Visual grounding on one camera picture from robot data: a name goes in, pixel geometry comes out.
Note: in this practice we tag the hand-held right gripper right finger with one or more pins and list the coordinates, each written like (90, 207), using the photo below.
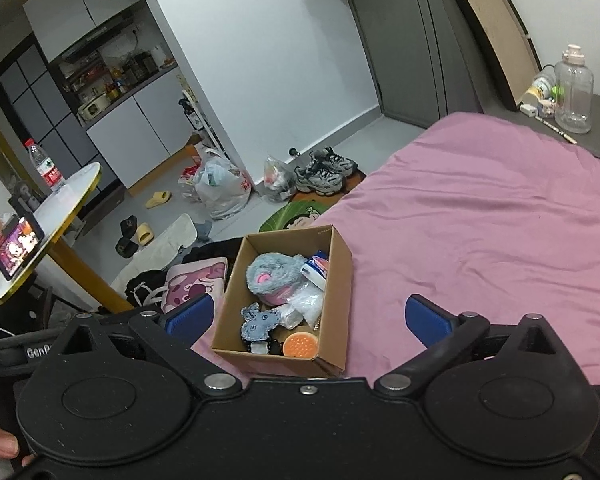
(425, 322)

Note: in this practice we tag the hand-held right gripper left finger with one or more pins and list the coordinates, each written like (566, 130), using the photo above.
(190, 317)

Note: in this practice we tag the grey denim stuffed toy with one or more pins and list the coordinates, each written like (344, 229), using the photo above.
(260, 324)

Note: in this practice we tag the grey pink plush toy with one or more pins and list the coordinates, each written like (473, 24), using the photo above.
(275, 272)

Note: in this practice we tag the large cardboard box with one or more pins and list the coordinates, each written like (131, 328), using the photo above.
(337, 280)

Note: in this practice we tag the hamburger plush toy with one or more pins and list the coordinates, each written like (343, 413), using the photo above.
(300, 346)

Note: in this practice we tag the bubble wrap bag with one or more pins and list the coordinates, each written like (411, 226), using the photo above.
(307, 302)

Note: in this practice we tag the blue white tissue pack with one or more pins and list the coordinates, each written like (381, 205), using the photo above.
(316, 267)

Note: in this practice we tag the pink cartoon bag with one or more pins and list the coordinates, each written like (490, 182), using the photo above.
(195, 280)

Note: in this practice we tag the white floor towel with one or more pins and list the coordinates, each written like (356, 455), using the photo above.
(170, 245)

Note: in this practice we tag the yellow slipper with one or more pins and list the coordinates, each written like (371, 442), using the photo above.
(158, 200)
(144, 235)

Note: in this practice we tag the black slipper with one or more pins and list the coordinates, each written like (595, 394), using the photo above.
(128, 225)
(126, 247)

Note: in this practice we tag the tablet with lit screen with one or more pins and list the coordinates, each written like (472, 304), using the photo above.
(19, 247)

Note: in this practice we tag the white plastic bag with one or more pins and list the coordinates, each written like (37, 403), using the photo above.
(222, 187)

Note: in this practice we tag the green cartoon floor mat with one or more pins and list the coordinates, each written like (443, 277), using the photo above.
(300, 217)

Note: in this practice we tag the clear plastic bag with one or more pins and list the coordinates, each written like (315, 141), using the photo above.
(279, 180)

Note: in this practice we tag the round white yellow-edged table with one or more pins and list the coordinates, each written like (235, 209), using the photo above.
(65, 200)

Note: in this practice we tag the small brown carton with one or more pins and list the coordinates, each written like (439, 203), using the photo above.
(194, 147)

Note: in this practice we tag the grey sneaker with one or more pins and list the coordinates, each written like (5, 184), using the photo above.
(340, 162)
(320, 180)

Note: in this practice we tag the plastic water bottle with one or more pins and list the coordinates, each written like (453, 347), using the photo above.
(45, 165)

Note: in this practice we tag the white lower kitchen cabinet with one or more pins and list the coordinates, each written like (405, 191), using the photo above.
(140, 125)

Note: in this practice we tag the white kitchen cabinet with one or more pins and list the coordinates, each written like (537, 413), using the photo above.
(65, 5)
(140, 125)

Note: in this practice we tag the thin wooden stick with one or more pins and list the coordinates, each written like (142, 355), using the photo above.
(560, 131)

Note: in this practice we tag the white charger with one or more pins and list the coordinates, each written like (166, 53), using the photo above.
(528, 110)

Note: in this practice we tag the small printed white cup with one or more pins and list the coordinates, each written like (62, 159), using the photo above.
(546, 108)

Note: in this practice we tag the row of kitchen jars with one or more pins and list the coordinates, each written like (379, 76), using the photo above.
(115, 77)

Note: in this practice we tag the white yellow jar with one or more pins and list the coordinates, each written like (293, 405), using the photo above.
(537, 90)

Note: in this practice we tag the dark grid glass door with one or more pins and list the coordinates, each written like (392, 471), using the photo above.
(40, 100)

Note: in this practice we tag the small green container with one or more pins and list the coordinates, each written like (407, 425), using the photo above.
(558, 92)

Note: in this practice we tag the clear water jug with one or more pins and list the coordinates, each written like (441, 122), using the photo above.
(574, 95)

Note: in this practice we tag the grey wardrobe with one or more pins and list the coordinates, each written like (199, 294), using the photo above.
(405, 35)

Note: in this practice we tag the dark framed wooden board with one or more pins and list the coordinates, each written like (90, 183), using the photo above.
(500, 35)

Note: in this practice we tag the white upper kitchen cabinet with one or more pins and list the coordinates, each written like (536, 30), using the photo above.
(65, 5)

